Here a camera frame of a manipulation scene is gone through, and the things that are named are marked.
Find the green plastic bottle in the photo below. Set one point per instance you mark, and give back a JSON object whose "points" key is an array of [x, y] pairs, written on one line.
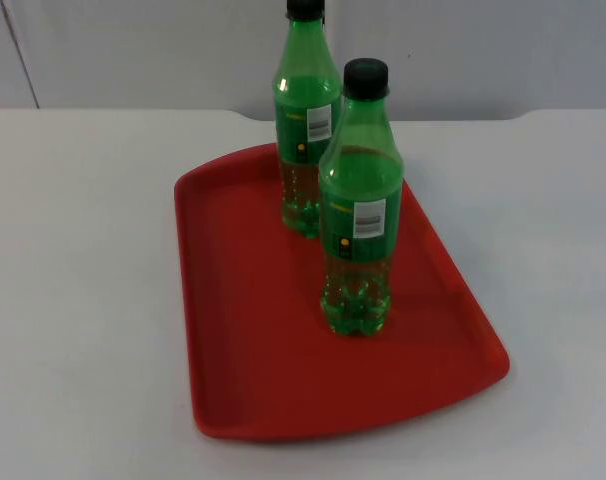
{"points": [[303, 130], [358, 225]]}

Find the red tray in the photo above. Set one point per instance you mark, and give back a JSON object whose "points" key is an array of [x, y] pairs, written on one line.
{"points": [[273, 325]]}

